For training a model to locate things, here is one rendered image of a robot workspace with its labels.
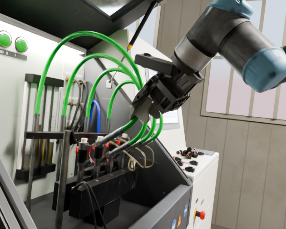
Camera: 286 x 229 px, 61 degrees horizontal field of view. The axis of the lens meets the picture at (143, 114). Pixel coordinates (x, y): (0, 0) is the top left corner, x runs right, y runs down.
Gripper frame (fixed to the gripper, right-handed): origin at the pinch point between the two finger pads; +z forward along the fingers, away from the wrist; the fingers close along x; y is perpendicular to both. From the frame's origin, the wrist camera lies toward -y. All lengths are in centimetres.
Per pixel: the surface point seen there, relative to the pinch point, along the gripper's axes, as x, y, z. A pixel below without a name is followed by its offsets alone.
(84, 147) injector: -6.7, -2.5, 16.9
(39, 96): -7.3, -26.5, 20.7
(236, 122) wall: 216, 11, 61
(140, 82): 0.9, -4.3, -7.1
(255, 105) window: 223, 9, 35
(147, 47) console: 55, -40, 9
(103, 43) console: 32, -47, 14
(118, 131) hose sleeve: -3.3, 1.1, 5.6
